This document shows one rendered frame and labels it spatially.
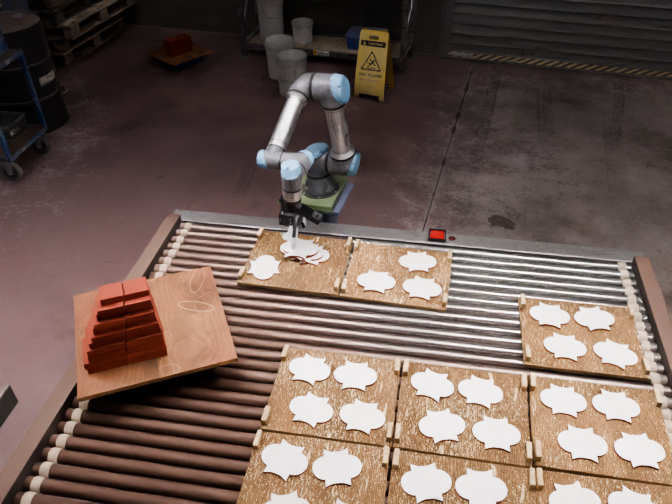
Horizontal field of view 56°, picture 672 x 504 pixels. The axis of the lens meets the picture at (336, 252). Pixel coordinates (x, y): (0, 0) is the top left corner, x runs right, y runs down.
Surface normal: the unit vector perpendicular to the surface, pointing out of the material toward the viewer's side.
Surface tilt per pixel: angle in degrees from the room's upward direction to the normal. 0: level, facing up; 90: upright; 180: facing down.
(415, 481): 0
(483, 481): 0
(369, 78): 78
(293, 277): 0
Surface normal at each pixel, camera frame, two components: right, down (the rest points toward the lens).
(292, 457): -0.01, -0.78
